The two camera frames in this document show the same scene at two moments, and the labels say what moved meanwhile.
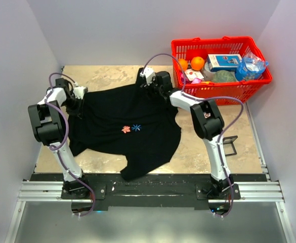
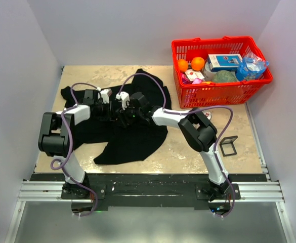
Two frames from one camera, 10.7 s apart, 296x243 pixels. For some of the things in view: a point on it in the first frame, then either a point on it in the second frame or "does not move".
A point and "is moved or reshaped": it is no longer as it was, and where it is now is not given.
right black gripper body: (155, 90) to (130, 113)
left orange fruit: (183, 64) does not move
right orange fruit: (197, 63) does not move
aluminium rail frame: (263, 191) does not move
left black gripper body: (73, 106) to (103, 111)
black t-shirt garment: (137, 121) is moved or reshaped
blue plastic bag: (251, 67) does not move
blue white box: (221, 62) does not move
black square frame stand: (228, 140) does not move
